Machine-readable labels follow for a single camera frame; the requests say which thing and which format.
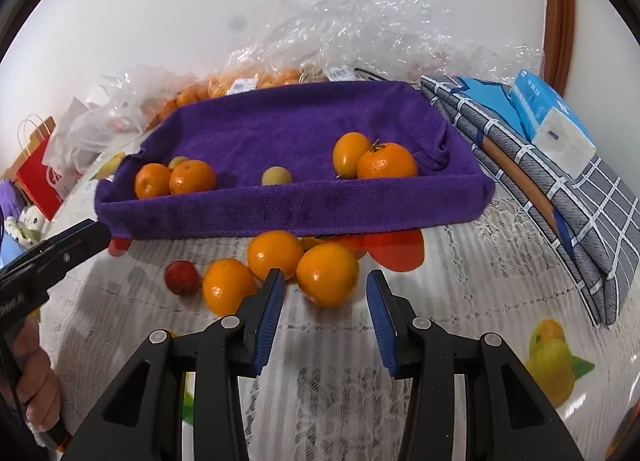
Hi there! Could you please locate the orange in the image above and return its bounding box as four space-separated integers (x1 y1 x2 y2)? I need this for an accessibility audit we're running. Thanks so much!
202 258 259 317
134 162 173 200
247 230 305 282
168 160 217 196
296 242 361 309

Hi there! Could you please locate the white plastic bag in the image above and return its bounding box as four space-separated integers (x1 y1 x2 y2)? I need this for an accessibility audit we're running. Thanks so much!
42 96 127 183

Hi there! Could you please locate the purple towel-lined tray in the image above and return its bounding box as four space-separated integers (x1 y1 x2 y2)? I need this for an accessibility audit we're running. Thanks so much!
95 81 497 242

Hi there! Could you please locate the purple plush toy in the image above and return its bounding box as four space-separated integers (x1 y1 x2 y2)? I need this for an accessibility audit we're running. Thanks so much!
0 178 29 223

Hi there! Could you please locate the stemmed orange tangerine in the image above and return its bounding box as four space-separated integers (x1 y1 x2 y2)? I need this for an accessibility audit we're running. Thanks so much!
356 141 419 180

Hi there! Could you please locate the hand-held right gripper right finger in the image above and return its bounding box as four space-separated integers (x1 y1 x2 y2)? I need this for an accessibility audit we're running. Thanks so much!
366 270 586 461

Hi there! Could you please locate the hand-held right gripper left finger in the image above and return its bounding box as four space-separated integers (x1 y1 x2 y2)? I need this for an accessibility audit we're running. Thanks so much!
60 268 287 461

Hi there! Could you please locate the oval yellow-orange fruit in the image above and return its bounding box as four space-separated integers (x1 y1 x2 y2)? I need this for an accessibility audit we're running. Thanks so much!
332 132 374 178

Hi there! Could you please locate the blue white tissue pack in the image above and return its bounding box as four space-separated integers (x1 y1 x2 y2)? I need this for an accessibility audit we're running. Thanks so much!
510 68 599 173

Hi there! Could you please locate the red paper bag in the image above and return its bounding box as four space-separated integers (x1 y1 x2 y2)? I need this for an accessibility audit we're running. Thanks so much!
15 115 72 222

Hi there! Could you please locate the small red fruit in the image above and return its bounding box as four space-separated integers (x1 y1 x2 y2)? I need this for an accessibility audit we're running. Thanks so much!
165 261 203 297

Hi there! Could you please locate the crumpled clear plastic wrap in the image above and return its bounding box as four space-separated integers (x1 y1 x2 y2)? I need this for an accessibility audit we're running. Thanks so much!
225 0 544 88

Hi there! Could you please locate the white spotted plush toy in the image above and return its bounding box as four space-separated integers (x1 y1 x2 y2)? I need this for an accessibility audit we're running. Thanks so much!
0 206 51 248

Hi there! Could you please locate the clear bag of oranges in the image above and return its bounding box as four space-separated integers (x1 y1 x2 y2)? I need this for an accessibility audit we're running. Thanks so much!
160 66 304 123

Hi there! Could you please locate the clear plastic bag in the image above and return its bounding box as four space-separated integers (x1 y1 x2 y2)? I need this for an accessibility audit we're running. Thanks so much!
97 64 197 133

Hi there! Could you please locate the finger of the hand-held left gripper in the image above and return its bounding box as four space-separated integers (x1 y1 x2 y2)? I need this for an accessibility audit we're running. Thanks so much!
0 220 111 294

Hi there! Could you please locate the black cord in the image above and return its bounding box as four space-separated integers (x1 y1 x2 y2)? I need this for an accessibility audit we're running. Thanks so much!
357 68 397 83

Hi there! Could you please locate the grey checked folded cloth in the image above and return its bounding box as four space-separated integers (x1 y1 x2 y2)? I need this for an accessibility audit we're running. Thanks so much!
419 74 640 330

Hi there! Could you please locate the person's left hand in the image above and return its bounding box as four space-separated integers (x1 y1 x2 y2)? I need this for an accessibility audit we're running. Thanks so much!
10 313 63 434

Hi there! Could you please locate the brown wooden door frame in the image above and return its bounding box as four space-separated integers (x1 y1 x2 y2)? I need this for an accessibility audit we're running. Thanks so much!
540 0 576 98

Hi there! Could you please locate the fruit print tablecloth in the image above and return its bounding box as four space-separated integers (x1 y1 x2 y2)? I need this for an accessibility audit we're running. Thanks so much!
37 134 640 461

